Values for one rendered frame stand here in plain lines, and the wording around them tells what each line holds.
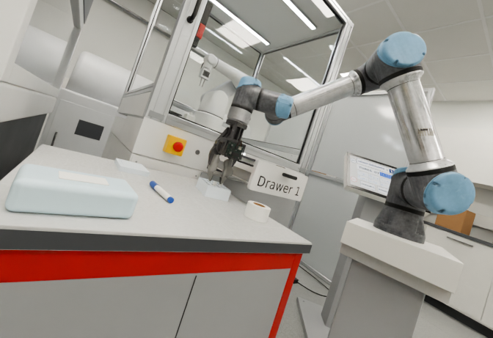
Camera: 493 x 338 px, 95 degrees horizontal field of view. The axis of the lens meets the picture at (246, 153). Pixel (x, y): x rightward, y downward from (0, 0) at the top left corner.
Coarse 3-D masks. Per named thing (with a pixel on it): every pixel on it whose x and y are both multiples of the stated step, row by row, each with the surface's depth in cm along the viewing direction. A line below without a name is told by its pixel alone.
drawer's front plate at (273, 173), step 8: (256, 160) 79; (256, 168) 78; (264, 168) 80; (272, 168) 83; (280, 168) 85; (256, 176) 79; (264, 176) 81; (272, 176) 83; (280, 176) 86; (296, 176) 91; (304, 176) 94; (248, 184) 79; (256, 184) 80; (264, 184) 82; (272, 184) 84; (288, 184) 89; (296, 184) 92; (304, 184) 95; (264, 192) 82; (272, 192) 85; (280, 192) 87; (296, 192) 93; (296, 200) 94
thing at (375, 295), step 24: (360, 264) 74; (384, 264) 67; (360, 288) 73; (384, 288) 69; (408, 288) 67; (432, 288) 61; (336, 312) 75; (360, 312) 71; (384, 312) 68; (408, 312) 66; (336, 336) 73; (360, 336) 70; (384, 336) 67; (408, 336) 65
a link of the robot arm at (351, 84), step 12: (360, 72) 80; (324, 84) 83; (336, 84) 81; (348, 84) 81; (360, 84) 80; (372, 84) 79; (300, 96) 83; (312, 96) 82; (324, 96) 82; (336, 96) 82; (348, 96) 84; (300, 108) 83; (312, 108) 84; (276, 120) 82
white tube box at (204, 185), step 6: (198, 180) 82; (204, 180) 81; (198, 186) 80; (204, 186) 75; (210, 186) 72; (216, 186) 76; (222, 186) 81; (204, 192) 73; (210, 192) 72; (216, 192) 73; (222, 192) 74; (228, 192) 75; (216, 198) 74; (222, 198) 74; (228, 198) 75
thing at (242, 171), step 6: (222, 156) 101; (222, 162) 99; (222, 168) 98; (234, 168) 91; (240, 168) 88; (246, 168) 85; (252, 168) 83; (234, 174) 90; (240, 174) 87; (246, 174) 84; (246, 180) 83
